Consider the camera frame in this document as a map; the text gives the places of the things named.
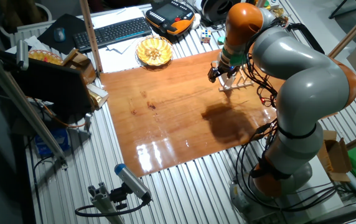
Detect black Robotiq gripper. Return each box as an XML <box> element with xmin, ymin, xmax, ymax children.
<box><xmin>207</xmin><ymin>60</ymin><xmax>240</xmax><ymax>84</ymax></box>

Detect wooden peg dish rack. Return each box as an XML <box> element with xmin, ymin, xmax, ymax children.
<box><xmin>218</xmin><ymin>67</ymin><xmax>255</xmax><ymax>93</ymax></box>

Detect Rubik's cube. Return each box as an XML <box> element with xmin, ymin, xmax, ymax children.
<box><xmin>200</xmin><ymin>29</ymin><xmax>212</xmax><ymax>44</ymax></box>

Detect glossy wooden board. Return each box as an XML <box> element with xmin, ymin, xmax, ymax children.
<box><xmin>99</xmin><ymin>49</ymin><xmax>286</xmax><ymax>178</ymax></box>

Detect yellow wicker basket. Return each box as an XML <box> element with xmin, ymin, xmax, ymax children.
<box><xmin>135</xmin><ymin>35</ymin><xmax>174</xmax><ymax>67</ymax></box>

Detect black orange teach pendant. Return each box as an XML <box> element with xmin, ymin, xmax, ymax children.
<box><xmin>144</xmin><ymin>0</ymin><xmax>196</xmax><ymax>36</ymax></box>

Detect brass metal object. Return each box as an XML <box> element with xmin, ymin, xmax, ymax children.
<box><xmin>273</xmin><ymin>6</ymin><xmax>286</xmax><ymax>19</ymax></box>

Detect white paper sheets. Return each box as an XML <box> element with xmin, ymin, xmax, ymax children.
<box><xmin>90</xmin><ymin>6</ymin><xmax>154</xmax><ymax>74</ymax></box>

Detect black computer keyboard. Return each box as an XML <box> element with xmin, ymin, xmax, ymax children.
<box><xmin>72</xmin><ymin>17</ymin><xmax>152</xmax><ymax>53</ymax></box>

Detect white gold box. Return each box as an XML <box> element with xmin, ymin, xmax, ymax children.
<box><xmin>86</xmin><ymin>83</ymin><xmax>110</xmax><ymax>110</ymax></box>

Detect brown wooden box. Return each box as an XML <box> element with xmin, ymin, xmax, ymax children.
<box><xmin>61</xmin><ymin>49</ymin><xmax>97</xmax><ymax>85</ymax></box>

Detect open cardboard box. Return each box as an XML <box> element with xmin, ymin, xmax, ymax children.
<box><xmin>316</xmin><ymin>129</ymin><xmax>353</xmax><ymax>183</ymax></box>

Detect black mouse pad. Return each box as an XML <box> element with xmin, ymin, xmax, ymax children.
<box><xmin>37</xmin><ymin>13</ymin><xmax>87</xmax><ymax>55</ymax></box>

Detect grey computer mouse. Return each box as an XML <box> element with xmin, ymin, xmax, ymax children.
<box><xmin>53</xmin><ymin>27</ymin><xmax>67</xmax><ymax>43</ymax></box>

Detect black monitor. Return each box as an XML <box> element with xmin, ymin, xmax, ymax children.
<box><xmin>11</xmin><ymin>57</ymin><xmax>95</xmax><ymax>118</ymax></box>

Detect blue packet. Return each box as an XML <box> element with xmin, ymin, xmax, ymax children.
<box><xmin>34</xmin><ymin>127</ymin><xmax>70</xmax><ymax>156</ymax></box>

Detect white round bin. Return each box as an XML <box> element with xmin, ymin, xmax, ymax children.
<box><xmin>0</xmin><ymin>2</ymin><xmax>53</xmax><ymax>38</ymax></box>

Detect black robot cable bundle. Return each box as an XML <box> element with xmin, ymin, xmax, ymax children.
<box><xmin>233</xmin><ymin>18</ymin><xmax>347</xmax><ymax>215</ymax></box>

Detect black handle clamp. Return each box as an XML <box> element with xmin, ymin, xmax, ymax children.
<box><xmin>286</xmin><ymin>22</ymin><xmax>326</xmax><ymax>55</ymax></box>

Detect silver camera with blue end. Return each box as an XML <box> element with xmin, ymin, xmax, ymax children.
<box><xmin>114</xmin><ymin>163</ymin><xmax>152</xmax><ymax>202</ymax></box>

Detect orange cable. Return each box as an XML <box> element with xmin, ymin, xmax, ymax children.
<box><xmin>42</xmin><ymin>104</ymin><xmax>87</xmax><ymax>129</ymax></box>

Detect aluminium camera bracket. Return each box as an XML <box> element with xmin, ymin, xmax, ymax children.
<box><xmin>87</xmin><ymin>182</ymin><xmax>126</xmax><ymax>224</ymax></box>

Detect black camera cable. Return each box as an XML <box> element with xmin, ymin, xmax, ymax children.
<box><xmin>74</xmin><ymin>198</ymin><xmax>151</xmax><ymax>218</ymax></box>

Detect silver depth camera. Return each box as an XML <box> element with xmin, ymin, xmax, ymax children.
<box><xmin>16</xmin><ymin>39</ymin><xmax>29</xmax><ymax>71</ymax></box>

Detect aluminium frame strut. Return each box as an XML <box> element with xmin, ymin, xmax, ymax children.
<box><xmin>0</xmin><ymin>43</ymin><xmax>68</xmax><ymax>169</ymax></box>

